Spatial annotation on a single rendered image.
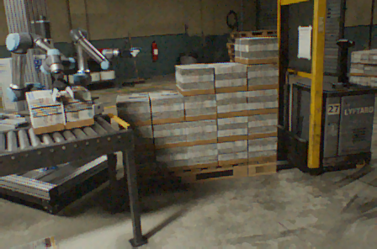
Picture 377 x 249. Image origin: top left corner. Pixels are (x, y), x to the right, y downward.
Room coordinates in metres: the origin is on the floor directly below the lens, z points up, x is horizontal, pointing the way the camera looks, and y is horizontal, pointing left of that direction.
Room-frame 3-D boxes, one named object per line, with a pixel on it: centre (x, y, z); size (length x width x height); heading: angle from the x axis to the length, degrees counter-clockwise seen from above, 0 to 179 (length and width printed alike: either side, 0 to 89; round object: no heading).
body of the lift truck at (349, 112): (3.22, -1.46, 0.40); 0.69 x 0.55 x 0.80; 9
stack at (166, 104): (2.97, 0.05, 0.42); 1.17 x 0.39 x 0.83; 99
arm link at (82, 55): (3.16, 0.98, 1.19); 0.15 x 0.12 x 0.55; 178
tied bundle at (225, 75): (3.04, -0.37, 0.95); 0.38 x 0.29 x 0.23; 10
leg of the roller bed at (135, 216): (1.95, 0.38, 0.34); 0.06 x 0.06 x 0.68; 28
